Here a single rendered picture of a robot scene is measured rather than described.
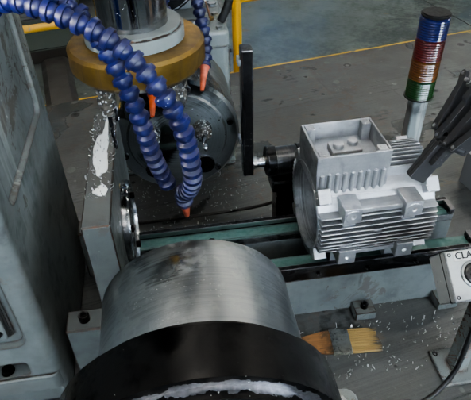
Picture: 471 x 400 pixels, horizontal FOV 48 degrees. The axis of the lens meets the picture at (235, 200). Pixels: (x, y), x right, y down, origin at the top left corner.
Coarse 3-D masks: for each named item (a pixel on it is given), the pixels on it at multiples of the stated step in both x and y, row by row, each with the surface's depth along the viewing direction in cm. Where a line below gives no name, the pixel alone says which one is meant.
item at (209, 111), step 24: (216, 72) 108; (144, 96) 98; (192, 96) 99; (216, 96) 100; (120, 120) 100; (168, 120) 101; (192, 120) 102; (216, 120) 103; (168, 144) 105; (216, 144) 107; (144, 168) 108; (216, 168) 110
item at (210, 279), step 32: (160, 256) 63; (192, 256) 62; (224, 256) 63; (256, 256) 66; (128, 288) 62; (160, 288) 59; (192, 288) 58; (224, 288) 58; (256, 288) 61; (128, 320) 58; (160, 320) 56; (192, 320) 55; (224, 320) 55; (256, 320) 57; (288, 320) 61
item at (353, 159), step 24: (360, 120) 88; (312, 144) 83; (336, 144) 84; (360, 144) 88; (384, 144) 82; (312, 168) 84; (336, 168) 82; (360, 168) 82; (384, 168) 83; (336, 192) 84
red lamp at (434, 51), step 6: (420, 42) 108; (426, 42) 107; (438, 42) 107; (444, 42) 107; (414, 48) 111; (420, 48) 108; (426, 48) 108; (432, 48) 107; (438, 48) 107; (414, 54) 111; (420, 54) 109; (426, 54) 108; (432, 54) 108; (438, 54) 108; (420, 60) 110; (426, 60) 109; (432, 60) 109; (438, 60) 109
